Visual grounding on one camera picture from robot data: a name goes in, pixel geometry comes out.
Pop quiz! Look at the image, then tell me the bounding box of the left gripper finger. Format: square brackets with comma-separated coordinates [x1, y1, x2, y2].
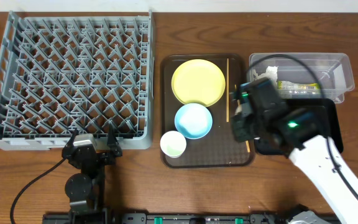
[106, 123, 122, 157]
[65, 129, 78, 149]

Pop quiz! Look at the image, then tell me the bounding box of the green wrapper packet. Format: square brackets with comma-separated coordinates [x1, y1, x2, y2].
[277, 81, 320, 91]

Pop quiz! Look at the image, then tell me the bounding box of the white cup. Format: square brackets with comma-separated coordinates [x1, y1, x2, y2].
[160, 131, 187, 158]

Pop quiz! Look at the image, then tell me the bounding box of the light blue bowl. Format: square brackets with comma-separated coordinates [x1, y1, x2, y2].
[174, 103, 213, 139]

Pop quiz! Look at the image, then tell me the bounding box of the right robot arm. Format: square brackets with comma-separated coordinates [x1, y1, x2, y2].
[230, 78, 358, 223]

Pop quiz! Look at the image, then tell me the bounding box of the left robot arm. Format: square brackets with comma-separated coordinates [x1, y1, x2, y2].
[62, 124, 122, 224]

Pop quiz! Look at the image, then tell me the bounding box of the black waste tray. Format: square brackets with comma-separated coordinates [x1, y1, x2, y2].
[254, 98, 344, 156]

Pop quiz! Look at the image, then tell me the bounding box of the right wooden chopstick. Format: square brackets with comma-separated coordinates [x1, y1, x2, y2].
[236, 100, 250, 153]

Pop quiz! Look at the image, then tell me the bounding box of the wooden chopstick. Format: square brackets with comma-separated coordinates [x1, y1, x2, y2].
[226, 58, 229, 123]
[236, 100, 250, 153]

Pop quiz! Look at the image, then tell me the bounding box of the crumpled white tissue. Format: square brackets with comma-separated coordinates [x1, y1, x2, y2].
[252, 66, 278, 83]

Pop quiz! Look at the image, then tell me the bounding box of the clear plastic bin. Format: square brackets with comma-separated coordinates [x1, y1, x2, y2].
[247, 52, 355, 103]

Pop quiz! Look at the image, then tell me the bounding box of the brown serving tray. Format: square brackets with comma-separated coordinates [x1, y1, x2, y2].
[160, 54, 256, 169]

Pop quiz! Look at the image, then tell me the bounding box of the left wooden chopstick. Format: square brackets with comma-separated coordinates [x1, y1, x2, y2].
[226, 58, 229, 123]

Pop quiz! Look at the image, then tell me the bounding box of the yellow plate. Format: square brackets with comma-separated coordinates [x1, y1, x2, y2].
[171, 59, 226, 107]

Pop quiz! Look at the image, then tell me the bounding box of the grey dish rack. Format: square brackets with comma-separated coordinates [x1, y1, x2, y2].
[0, 12, 155, 151]

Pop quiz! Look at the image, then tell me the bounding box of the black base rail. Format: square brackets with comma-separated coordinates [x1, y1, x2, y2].
[42, 213, 289, 224]

